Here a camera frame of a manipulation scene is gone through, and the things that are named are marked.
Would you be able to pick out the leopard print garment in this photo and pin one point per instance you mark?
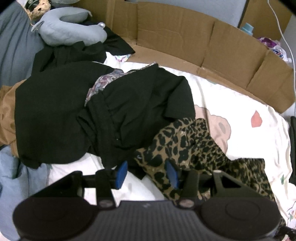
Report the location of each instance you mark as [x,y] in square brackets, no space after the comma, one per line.
[187,143]

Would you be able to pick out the brown garment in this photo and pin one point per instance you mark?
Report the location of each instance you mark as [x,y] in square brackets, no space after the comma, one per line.
[7,111]

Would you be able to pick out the plush monkey toy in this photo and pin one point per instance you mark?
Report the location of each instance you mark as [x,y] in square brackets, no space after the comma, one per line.
[37,8]

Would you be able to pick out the blue cap detergent bottle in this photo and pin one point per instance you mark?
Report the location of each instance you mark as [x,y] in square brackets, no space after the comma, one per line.
[247,28]

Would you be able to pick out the black jacket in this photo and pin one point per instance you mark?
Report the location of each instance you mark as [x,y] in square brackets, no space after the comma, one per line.
[54,127]

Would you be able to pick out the grey neck pillow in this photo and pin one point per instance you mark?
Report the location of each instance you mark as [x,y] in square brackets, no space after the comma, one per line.
[62,26]

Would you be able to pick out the black garment under pillow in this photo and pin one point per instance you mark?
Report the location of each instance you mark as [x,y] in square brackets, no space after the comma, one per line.
[51,57]

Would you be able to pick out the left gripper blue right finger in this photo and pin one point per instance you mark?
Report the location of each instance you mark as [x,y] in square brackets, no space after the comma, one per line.
[186,182]

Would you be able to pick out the purple white refill pouch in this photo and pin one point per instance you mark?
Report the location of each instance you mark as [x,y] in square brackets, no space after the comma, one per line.
[275,47]

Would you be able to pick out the grey blue blanket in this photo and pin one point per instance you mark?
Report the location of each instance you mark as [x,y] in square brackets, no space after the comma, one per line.
[18,48]

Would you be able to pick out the black storage bag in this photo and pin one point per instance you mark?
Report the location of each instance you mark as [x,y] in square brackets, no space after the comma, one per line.
[292,133]

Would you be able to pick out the white patterned bed sheet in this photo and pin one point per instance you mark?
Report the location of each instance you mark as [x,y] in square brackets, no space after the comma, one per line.
[243,128]

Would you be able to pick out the brown cardboard sheet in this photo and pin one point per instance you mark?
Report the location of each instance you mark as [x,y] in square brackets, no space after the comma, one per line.
[191,41]

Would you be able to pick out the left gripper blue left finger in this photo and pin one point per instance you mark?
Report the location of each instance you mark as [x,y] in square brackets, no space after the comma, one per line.
[108,180]

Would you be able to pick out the floral patterned garment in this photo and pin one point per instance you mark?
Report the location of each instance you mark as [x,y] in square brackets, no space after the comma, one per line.
[101,83]

